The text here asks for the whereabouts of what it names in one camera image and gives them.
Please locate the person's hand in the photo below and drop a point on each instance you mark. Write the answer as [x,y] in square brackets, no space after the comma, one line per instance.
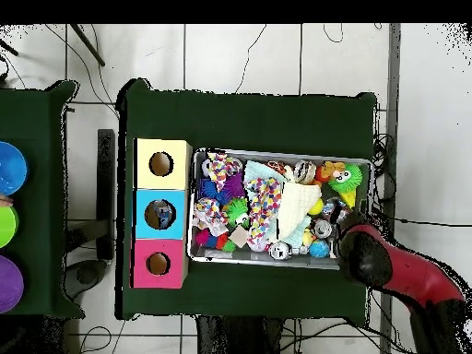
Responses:
[4,200]

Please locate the green spiky ball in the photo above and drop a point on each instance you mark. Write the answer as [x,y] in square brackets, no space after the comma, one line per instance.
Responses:
[237,211]

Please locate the colourful patterned cloth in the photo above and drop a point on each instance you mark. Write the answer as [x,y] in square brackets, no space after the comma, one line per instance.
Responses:
[264,210]
[209,215]
[221,169]

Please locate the red black drink can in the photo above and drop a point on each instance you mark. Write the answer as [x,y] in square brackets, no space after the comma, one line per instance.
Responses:
[279,250]
[323,228]

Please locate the cream yellow cloth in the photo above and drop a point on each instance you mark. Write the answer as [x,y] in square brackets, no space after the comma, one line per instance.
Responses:
[299,206]

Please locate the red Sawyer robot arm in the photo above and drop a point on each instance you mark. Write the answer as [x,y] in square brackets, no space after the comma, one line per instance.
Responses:
[405,273]

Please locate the wooden three-hole box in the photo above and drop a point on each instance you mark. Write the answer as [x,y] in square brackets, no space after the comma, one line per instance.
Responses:
[161,190]

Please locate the shallow clear mesh bin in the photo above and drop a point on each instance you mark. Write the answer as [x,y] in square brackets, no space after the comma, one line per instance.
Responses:
[221,254]

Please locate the green plastic bowl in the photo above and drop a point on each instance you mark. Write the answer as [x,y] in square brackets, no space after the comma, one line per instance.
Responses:
[6,226]

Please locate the blue plastic bowl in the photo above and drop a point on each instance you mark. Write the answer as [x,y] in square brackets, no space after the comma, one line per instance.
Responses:
[10,168]

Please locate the dark green table cloth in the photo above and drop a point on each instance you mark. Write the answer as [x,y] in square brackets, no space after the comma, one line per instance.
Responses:
[51,221]
[243,118]

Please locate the purple plastic bowl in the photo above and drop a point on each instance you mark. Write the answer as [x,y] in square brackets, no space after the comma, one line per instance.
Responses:
[9,284]

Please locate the black flat bar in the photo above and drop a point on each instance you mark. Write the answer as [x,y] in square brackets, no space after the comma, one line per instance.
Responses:
[106,192]

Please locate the grey round base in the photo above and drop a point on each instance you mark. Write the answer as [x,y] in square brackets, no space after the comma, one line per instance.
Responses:
[87,276]

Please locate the black rod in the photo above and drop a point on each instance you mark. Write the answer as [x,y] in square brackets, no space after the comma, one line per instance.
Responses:
[87,44]

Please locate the blue spiky ball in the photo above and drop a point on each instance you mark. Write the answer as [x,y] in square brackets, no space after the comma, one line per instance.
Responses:
[209,189]

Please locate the purple spiky ball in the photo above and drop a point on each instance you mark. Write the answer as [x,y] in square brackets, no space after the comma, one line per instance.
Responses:
[236,186]

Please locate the mint green cloth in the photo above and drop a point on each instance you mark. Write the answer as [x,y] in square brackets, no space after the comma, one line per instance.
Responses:
[257,169]

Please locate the crushed silver drink can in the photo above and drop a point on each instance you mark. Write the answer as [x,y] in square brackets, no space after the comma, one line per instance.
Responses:
[304,172]

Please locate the yellow rubber duck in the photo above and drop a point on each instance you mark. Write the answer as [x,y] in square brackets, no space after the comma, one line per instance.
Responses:
[309,236]

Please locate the yellow ball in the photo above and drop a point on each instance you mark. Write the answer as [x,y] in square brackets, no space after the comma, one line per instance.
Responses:
[316,207]

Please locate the blue globe ball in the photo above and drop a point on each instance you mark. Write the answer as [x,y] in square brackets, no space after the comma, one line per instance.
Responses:
[318,248]

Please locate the brown plush bear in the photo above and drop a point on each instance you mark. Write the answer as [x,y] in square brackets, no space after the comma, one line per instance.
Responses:
[332,169]

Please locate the green fluffy toy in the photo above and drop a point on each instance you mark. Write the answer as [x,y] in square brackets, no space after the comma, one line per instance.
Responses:
[346,179]

